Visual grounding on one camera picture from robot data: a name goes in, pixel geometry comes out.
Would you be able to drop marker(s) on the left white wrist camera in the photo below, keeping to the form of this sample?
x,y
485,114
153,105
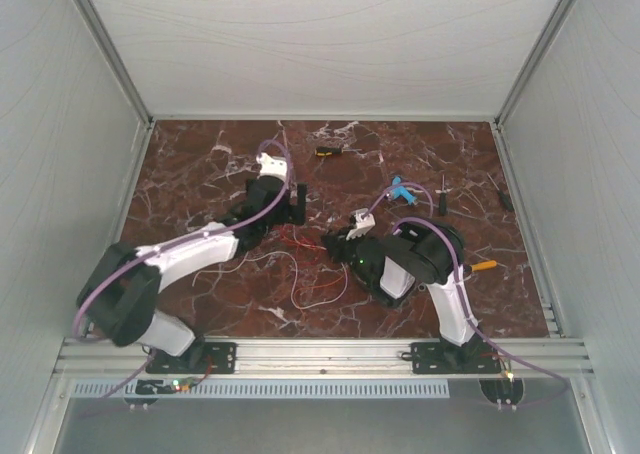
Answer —
x,y
276,167

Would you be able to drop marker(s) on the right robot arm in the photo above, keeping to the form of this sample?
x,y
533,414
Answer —
x,y
418,252

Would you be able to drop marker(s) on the orange handle tool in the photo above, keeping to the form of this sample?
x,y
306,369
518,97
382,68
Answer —
x,y
481,266

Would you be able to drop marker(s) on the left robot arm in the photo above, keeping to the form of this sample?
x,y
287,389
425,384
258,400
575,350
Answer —
x,y
120,296

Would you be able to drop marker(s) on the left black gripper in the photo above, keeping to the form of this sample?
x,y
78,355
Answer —
x,y
293,213

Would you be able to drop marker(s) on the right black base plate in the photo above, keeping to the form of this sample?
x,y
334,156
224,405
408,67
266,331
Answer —
x,y
445,358

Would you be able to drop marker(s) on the blue plastic tool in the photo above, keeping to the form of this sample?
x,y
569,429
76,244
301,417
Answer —
x,y
397,191

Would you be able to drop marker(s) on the black handle screwdriver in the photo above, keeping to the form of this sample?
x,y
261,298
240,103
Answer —
x,y
442,193

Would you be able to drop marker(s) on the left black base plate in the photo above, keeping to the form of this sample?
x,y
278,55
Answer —
x,y
215,357

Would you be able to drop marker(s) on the aluminium front rail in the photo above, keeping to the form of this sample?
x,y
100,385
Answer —
x,y
308,357

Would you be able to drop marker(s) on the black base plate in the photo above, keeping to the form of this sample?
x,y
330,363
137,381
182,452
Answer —
x,y
445,358
215,357

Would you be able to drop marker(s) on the yellow black screwdriver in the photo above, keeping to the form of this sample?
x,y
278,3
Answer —
x,y
326,151

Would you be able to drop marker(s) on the black screwdriver far right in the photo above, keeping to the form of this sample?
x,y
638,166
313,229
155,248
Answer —
x,y
504,198

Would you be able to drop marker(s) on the slotted grey cable duct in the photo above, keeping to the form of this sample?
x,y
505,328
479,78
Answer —
x,y
290,389

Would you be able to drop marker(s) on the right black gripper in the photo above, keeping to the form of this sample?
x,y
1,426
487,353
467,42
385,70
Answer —
x,y
336,243

